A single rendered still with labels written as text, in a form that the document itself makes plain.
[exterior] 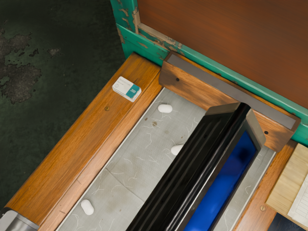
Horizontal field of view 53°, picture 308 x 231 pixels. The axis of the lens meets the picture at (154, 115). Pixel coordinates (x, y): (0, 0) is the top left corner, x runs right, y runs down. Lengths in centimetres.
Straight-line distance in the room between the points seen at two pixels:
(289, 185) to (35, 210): 52
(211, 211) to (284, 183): 36
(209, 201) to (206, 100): 36
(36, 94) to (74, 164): 108
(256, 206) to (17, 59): 156
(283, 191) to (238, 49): 30
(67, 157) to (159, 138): 21
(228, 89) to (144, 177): 26
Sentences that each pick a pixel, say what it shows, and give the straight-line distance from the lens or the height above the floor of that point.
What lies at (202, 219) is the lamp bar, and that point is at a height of 108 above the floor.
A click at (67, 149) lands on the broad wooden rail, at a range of 73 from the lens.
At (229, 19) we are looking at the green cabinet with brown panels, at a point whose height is 101.
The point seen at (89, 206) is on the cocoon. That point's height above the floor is 76.
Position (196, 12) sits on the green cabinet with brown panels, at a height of 99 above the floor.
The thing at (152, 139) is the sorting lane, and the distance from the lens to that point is 72.
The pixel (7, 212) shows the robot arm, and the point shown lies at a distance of 59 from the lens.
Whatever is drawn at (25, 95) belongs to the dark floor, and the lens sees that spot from 178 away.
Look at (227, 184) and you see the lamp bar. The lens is 36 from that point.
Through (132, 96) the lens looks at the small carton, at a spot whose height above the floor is 78.
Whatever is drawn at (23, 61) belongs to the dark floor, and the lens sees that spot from 190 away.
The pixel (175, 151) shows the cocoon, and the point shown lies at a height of 76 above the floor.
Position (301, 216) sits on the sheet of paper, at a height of 78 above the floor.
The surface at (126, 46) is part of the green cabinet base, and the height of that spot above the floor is 76.
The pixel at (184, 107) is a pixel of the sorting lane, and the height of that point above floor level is 74.
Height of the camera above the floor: 142
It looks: 67 degrees down
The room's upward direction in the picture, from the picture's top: 10 degrees counter-clockwise
